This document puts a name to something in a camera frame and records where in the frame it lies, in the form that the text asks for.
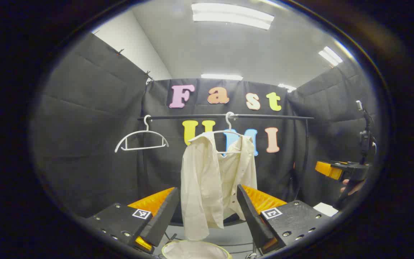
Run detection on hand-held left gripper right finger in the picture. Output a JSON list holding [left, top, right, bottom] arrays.
[[236, 184, 337, 255]]

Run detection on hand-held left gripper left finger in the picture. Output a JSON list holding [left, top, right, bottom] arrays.
[[85, 187, 180, 254]]

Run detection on white mesh laundry hamper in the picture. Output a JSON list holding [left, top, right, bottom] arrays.
[[161, 240, 233, 259]]

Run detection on cream button shirt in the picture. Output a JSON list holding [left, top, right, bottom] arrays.
[[180, 131, 258, 241]]

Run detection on small white plastic hanger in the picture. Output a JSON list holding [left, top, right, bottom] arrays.
[[115, 115, 169, 153]]

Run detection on large white plastic hanger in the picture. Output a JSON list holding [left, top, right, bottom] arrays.
[[187, 112, 256, 155]]

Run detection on white paper sheet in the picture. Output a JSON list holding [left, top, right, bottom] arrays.
[[313, 202, 339, 217]]

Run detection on black backdrop cloth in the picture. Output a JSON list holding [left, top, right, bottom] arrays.
[[31, 32, 378, 223]]

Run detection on narrow ceiling light strip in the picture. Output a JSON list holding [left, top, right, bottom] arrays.
[[201, 74, 243, 81]]

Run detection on wide ceiling light panel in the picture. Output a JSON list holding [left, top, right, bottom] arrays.
[[192, 3, 275, 30]]

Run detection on black clothes rail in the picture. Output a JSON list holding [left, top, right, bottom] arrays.
[[138, 113, 314, 258]]

